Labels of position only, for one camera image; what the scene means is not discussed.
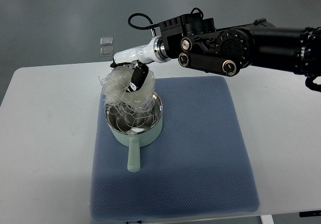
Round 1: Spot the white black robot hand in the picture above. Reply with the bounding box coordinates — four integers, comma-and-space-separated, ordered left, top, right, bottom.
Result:
110, 36, 168, 92

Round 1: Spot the white vermicelli noodle nest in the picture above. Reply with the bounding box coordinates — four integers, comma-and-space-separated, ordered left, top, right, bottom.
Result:
100, 65, 155, 115

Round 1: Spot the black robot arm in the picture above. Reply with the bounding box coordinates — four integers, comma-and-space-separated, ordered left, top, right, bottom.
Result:
159, 8, 320, 91

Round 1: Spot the mint green steel pot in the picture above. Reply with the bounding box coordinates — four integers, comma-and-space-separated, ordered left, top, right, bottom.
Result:
105, 92, 163, 172

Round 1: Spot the upper floor metal plate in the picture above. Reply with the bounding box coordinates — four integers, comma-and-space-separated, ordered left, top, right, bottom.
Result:
100, 37, 113, 46

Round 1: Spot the blue grey table mat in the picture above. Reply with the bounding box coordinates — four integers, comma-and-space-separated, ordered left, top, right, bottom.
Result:
90, 76, 260, 222

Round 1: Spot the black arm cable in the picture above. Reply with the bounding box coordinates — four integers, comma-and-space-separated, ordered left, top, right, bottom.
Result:
127, 13, 157, 37

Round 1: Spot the wire steaming rack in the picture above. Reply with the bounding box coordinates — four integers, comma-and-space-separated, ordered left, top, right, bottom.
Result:
116, 110, 157, 134

